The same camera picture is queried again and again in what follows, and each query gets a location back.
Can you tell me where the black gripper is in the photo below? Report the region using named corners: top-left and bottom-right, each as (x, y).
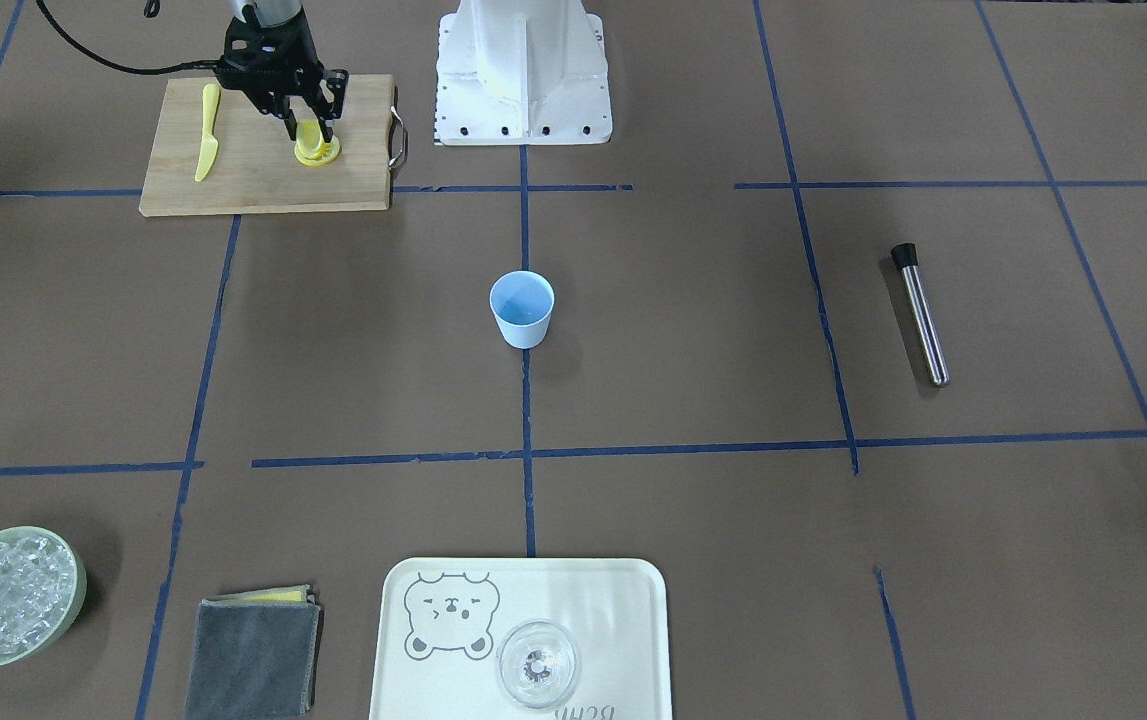
top-left (216, 15), bottom-right (349, 143)

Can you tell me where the yellow lemon half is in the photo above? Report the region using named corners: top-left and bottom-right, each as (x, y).
top-left (292, 119), bottom-right (341, 167)

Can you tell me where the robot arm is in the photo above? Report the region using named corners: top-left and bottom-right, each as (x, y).
top-left (214, 1), bottom-right (349, 142)

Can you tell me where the light blue paper cup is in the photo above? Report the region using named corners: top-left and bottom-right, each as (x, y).
top-left (489, 271), bottom-right (556, 350)

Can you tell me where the wooden cutting board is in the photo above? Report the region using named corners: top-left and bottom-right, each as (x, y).
top-left (139, 75), bottom-right (396, 217)

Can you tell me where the yellow plastic knife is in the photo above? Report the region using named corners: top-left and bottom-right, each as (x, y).
top-left (194, 83), bottom-right (223, 182)

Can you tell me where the cream bear serving tray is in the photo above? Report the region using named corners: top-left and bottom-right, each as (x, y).
top-left (369, 557), bottom-right (673, 719)

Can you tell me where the grey folded cloth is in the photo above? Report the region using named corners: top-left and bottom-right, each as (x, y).
top-left (184, 584), bottom-right (321, 719)

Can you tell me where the green bowl of ice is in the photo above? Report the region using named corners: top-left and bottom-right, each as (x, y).
top-left (0, 527), bottom-right (88, 667)

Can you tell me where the clear wine glass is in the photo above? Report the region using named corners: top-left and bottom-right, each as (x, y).
top-left (497, 619), bottom-right (582, 711)

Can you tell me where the steel muddler black tip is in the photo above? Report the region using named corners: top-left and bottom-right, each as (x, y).
top-left (890, 243), bottom-right (951, 388)

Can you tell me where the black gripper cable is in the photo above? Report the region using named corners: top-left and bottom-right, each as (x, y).
top-left (33, 0), bottom-right (229, 77)

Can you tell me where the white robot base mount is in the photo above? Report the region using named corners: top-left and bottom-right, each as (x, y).
top-left (434, 1), bottom-right (614, 147)

